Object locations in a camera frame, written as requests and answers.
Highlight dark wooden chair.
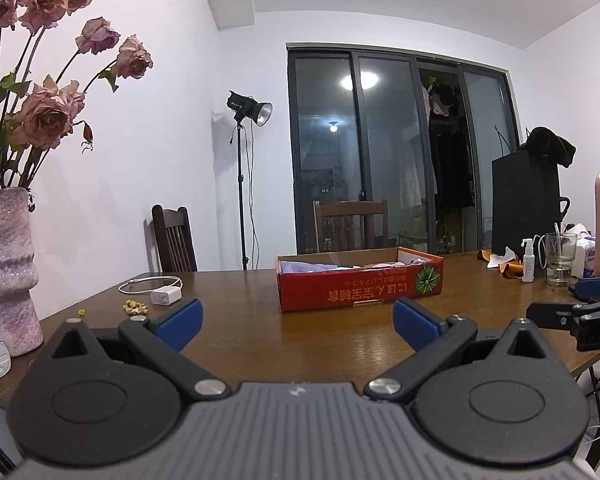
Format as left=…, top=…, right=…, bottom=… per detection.
left=151, top=205, right=198, bottom=273

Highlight black studio light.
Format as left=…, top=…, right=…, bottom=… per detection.
left=226, top=90, right=274, bottom=127

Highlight black metal table leg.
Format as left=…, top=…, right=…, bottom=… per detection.
left=582, top=352, right=600, bottom=466

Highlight dark framed sliding glass door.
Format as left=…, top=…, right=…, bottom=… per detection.
left=286, top=42, right=523, bottom=256

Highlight hanging clothes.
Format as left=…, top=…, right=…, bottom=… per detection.
left=420, top=76, right=461, bottom=118

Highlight brown wooden chair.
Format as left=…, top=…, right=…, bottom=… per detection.
left=313, top=199, right=390, bottom=253

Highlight white spray bottle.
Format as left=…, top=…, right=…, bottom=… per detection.
left=521, top=238, right=537, bottom=282

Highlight white and blue tissue pack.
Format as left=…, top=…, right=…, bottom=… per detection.
left=575, top=223, right=600, bottom=279

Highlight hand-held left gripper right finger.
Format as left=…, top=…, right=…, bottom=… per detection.
left=365, top=298, right=556, bottom=403

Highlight red cardboard box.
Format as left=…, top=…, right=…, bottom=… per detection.
left=275, top=247, right=444, bottom=313

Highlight purple towel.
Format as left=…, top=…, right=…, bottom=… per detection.
left=280, top=259, right=338, bottom=274

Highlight pink speckled ceramic vase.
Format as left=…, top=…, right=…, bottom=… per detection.
left=0, top=187, right=45, bottom=357

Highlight black cloth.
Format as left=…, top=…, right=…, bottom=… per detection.
left=525, top=126, right=577, bottom=169

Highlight bunch of dried pink roses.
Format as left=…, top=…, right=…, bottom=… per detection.
left=0, top=0, right=154, bottom=212

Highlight white charging cable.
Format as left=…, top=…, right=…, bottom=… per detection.
left=119, top=276, right=182, bottom=295

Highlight black paper bag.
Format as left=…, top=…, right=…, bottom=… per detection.
left=491, top=125, right=562, bottom=261

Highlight clear glass cup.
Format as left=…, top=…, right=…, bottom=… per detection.
left=545, top=232, right=579, bottom=286

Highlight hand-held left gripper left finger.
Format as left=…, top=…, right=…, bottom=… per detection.
left=45, top=298, right=231, bottom=402

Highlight white power adapter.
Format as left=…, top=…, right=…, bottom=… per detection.
left=150, top=287, right=182, bottom=306

